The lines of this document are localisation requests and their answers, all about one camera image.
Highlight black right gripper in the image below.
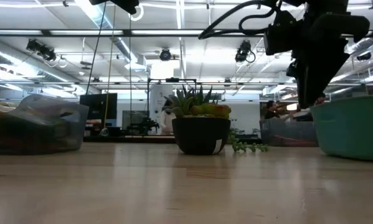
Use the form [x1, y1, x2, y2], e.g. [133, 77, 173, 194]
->
[293, 12, 351, 110]

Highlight pink marker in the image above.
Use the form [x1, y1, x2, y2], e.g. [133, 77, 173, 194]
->
[275, 135, 317, 147]

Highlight teal plastic bin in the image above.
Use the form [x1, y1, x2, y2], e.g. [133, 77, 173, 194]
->
[309, 95, 373, 162]

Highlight black overhead rig bar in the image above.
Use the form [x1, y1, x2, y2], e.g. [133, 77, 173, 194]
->
[0, 29, 373, 39]

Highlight person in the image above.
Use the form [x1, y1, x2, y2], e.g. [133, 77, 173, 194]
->
[159, 99, 176, 136]
[263, 100, 295, 121]

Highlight small grey plastic bin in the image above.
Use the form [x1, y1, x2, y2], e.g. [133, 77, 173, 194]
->
[260, 117, 319, 147]

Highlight white cylindrical tank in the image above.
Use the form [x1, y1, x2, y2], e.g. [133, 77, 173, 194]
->
[149, 83, 174, 121]

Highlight black monitor screen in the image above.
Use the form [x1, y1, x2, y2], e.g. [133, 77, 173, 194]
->
[79, 93, 118, 121]

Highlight succulent plant in black pot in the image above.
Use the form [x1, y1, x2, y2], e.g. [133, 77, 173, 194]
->
[161, 84, 270, 156]

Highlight wide grey plastic bin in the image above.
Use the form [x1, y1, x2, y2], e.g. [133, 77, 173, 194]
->
[0, 94, 90, 156]

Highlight black hanging cord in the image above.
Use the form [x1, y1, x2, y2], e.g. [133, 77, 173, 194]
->
[85, 1, 108, 95]

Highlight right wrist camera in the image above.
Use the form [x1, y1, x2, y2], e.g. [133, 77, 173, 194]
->
[263, 10, 298, 57]

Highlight yellow hanging cord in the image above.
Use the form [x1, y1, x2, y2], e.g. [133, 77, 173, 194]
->
[99, 4, 116, 138]

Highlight black metal stand frame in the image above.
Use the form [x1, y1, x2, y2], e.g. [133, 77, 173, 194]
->
[147, 77, 198, 119]

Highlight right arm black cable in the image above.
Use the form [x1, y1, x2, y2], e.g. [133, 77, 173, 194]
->
[198, 0, 282, 40]

